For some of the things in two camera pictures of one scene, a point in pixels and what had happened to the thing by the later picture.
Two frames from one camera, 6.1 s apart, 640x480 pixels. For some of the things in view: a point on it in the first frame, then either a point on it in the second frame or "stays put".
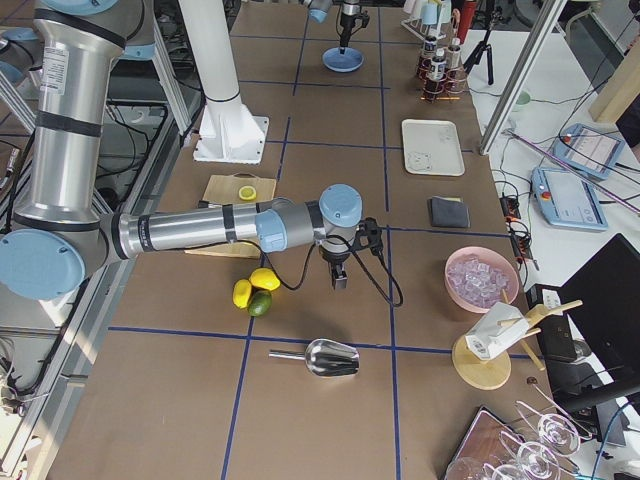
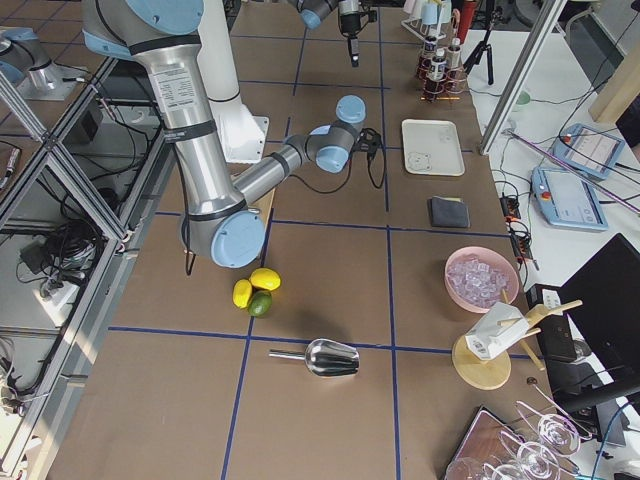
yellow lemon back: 241,293 stays put
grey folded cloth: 449,212 stays put
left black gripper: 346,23 → 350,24
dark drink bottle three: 453,56 stays put
